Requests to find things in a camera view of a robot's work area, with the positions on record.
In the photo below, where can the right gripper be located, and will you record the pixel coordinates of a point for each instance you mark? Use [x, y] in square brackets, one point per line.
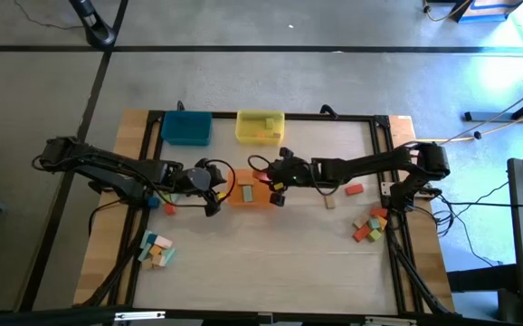
[293, 174]

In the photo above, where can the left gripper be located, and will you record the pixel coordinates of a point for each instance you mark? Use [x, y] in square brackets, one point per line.
[193, 179]

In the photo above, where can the red wooden brick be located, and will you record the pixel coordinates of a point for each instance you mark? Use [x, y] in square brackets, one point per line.
[259, 175]
[361, 233]
[354, 189]

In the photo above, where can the tan wooden brick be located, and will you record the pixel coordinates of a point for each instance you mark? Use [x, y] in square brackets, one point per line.
[245, 181]
[329, 202]
[359, 223]

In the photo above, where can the teal wooden brick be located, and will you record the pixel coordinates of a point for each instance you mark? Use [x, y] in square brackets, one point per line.
[247, 194]

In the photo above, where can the small tan wooden cube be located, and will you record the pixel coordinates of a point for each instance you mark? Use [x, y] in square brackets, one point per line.
[276, 135]

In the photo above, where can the small orange wooden cube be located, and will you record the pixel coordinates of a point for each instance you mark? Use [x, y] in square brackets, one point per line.
[260, 134]

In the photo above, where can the light teal wooden cube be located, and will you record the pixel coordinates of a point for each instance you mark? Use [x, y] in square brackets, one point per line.
[374, 223]

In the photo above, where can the green wooden cube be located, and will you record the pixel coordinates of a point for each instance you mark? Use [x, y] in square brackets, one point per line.
[374, 236]

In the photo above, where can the yellow-orange wooden cube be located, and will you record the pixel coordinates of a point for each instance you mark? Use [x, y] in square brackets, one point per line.
[383, 223]

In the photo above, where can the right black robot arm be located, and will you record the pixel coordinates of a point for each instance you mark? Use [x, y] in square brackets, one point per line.
[370, 165]

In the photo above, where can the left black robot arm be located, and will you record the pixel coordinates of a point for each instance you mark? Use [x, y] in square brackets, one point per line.
[107, 165]

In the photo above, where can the orange translucent plastic bin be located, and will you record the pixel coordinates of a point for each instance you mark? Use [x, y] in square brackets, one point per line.
[261, 199]

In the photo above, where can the yellow translucent plastic bin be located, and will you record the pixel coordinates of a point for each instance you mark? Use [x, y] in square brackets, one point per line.
[248, 131]

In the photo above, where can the light green wooden block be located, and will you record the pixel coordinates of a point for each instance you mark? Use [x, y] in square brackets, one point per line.
[170, 198]

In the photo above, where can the small red wooden block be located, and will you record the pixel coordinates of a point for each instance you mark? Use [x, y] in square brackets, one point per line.
[170, 209]

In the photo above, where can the teal plastic bin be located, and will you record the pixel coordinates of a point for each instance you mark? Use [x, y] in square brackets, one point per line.
[187, 129]

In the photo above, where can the blue wooden cube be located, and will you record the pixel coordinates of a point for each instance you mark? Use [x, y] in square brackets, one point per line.
[153, 202]

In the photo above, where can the white-pink wooden block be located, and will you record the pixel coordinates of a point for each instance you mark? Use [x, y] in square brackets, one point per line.
[164, 242]

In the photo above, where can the dark teal wooden block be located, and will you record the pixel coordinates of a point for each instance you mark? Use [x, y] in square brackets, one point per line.
[152, 238]

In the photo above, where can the light teal wooden wedge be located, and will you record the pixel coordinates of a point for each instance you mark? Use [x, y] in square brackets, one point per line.
[169, 256]

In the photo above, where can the light teal wooden block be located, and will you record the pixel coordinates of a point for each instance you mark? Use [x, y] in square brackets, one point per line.
[145, 237]
[144, 254]

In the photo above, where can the orange wooden block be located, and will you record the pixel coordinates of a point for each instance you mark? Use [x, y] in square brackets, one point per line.
[155, 250]

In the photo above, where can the wooden table side board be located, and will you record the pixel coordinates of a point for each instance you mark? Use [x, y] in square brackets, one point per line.
[424, 253]
[131, 131]

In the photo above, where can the black floor stand foot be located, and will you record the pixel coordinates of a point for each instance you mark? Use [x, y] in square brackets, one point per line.
[98, 34]

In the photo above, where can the black overhead rig bar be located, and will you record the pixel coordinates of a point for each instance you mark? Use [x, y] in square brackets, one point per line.
[40, 317]

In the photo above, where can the grey metal stand base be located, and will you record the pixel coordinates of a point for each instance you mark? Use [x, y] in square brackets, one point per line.
[492, 116]

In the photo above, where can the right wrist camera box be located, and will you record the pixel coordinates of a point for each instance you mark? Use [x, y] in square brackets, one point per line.
[278, 199]

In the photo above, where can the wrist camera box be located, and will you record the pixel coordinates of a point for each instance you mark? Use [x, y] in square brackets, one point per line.
[212, 209]
[278, 199]

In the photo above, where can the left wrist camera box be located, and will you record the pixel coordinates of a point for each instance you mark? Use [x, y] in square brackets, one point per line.
[212, 209]

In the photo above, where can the black aluminium table frame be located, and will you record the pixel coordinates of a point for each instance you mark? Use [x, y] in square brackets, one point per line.
[311, 117]

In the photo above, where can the black frame clamp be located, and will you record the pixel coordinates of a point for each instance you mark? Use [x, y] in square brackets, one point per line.
[180, 106]
[328, 110]

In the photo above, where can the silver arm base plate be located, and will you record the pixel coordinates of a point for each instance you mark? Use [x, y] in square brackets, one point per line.
[386, 188]

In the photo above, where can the silver metal bracket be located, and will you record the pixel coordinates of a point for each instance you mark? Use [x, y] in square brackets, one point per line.
[139, 315]
[390, 321]

